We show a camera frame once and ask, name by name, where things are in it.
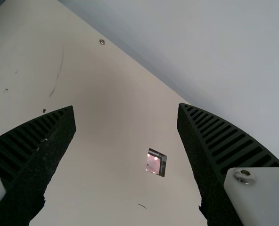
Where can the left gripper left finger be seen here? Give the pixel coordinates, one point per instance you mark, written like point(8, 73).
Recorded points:
point(28, 160)

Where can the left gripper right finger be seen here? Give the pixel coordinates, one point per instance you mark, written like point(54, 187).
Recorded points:
point(215, 153)

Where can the small square scanner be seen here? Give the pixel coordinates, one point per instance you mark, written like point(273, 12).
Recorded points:
point(154, 162)

